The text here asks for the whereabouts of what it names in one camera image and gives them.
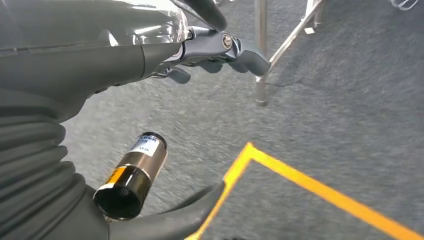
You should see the yellow floor tape square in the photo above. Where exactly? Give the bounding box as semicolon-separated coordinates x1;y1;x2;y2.
184;142;424;240

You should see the grey ribbed left arm sleeve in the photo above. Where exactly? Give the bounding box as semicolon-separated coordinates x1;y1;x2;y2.
0;89;110;240

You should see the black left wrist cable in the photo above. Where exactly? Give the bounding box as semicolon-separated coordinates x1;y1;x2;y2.
108;181;227;240

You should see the stainless steel workbench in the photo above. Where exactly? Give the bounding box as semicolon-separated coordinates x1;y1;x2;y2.
253;0;325;108

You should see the brown cylinder with label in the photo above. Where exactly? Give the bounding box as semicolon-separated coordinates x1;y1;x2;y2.
92;131;168;221

